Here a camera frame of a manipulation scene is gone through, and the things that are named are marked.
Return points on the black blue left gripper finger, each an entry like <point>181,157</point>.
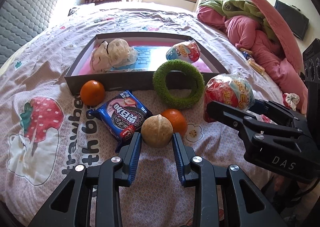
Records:
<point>223,196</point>
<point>70,203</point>

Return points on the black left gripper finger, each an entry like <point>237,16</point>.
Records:
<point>280,114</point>
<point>240,120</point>

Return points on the red surprise egg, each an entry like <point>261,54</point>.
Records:
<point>230,90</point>

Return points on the orange tangerine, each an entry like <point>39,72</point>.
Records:
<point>92,93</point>
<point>177,120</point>

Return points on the beige walnut ball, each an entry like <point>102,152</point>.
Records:
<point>157,131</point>

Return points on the blue cookie packet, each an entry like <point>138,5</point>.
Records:
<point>123,115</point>

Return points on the small floral cloth ball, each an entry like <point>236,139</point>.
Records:
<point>291,100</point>

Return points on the yellow snack packet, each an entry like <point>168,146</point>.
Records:
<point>256,66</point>

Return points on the blue snack wrapper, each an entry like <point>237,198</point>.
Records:
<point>246,53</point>

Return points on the pink pillow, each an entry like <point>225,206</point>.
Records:
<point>283,33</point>

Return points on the pink crumpled duvet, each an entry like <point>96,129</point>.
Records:
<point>245,33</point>

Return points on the strawberry print bed sheet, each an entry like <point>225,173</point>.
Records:
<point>46,132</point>

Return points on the blue white surprise egg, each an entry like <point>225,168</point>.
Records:
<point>187,51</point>

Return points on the green blanket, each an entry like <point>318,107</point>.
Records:
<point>232,6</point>

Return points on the dark cardboard tray pink inside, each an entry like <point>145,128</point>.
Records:
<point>151,47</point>

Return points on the grey quilted headboard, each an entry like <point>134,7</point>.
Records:
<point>23,20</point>

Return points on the black wall television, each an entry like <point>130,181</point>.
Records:
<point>297,22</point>

